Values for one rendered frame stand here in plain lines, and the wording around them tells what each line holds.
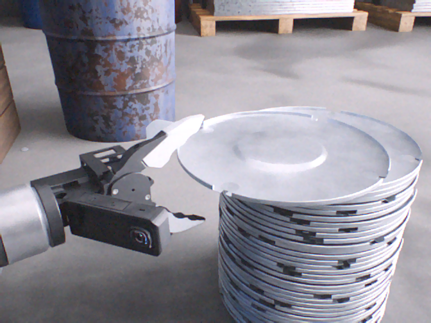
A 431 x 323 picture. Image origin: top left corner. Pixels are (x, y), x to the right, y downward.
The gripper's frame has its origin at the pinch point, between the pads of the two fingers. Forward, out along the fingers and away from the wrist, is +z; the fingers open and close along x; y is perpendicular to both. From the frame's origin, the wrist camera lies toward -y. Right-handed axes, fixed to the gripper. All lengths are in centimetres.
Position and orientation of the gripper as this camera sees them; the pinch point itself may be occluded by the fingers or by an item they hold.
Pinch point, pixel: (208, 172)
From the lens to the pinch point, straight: 53.1
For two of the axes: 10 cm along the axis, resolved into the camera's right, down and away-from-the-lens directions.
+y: -5.7, -3.9, 7.3
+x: 0.0, 8.8, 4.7
